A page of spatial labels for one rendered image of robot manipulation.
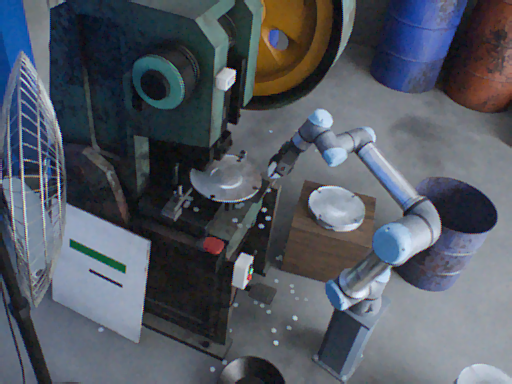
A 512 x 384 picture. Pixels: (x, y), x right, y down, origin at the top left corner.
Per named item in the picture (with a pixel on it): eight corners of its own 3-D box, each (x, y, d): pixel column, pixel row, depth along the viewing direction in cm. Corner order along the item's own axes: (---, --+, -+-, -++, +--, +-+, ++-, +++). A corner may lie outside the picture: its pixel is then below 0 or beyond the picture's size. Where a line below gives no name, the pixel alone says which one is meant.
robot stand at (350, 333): (364, 357, 240) (392, 300, 210) (344, 384, 228) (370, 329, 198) (331, 333, 247) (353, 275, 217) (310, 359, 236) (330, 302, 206)
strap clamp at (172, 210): (194, 195, 207) (195, 176, 200) (174, 221, 195) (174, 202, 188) (181, 191, 208) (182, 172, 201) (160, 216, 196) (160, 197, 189)
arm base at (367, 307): (386, 300, 209) (393, 286, 203) (368, 323, 200) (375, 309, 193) (355, 280, 215) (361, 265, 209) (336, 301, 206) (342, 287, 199)
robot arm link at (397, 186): (463, 223, 158) (368, 116, 179) (440, 235, 153) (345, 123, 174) (444, 242, 167) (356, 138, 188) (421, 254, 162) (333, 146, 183)
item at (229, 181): (209, 148, 219) (209, 146, 218) (271, 169, 213) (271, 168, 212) (177, 187, 198) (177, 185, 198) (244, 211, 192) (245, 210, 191)
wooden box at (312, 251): (360, 240, 296) (376, 197, 273) (353, 290, 268) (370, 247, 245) (294, 223, 301) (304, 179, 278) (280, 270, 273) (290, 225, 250)
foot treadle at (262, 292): (276, 295, 247) (278, 288, 244) (269, 310, 240) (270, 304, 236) (170, 252, 260) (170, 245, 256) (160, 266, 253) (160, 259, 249)
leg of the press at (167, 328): (232, 341, 238) (253, 203, 178) (222, 361, 230) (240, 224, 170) (69, 270, 258) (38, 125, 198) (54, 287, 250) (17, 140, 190)
